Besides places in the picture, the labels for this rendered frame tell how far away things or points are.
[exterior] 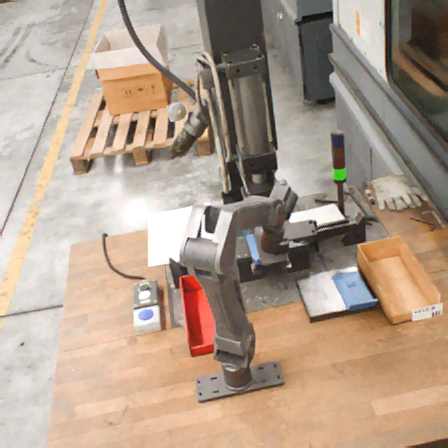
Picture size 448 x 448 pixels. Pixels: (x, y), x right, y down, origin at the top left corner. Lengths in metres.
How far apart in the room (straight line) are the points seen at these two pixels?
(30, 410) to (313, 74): 3.10
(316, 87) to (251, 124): 3.33
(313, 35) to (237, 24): 3.19
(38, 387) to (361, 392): 1.84
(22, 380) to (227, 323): 1.85
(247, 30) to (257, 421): 0.88
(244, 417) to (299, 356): 0.21
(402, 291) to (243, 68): 0.69
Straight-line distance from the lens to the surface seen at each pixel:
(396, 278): 1.69
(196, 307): 1.66
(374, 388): 1.42
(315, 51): 4.71
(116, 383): 1.54
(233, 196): 1.63
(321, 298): 1.61
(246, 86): 1.45
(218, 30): 1.49
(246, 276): 1.70
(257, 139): 1.51
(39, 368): 3.05
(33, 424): 2.83
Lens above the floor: 1.97
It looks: 33 degrees down
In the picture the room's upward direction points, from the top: 10 degrees counter-clockwise
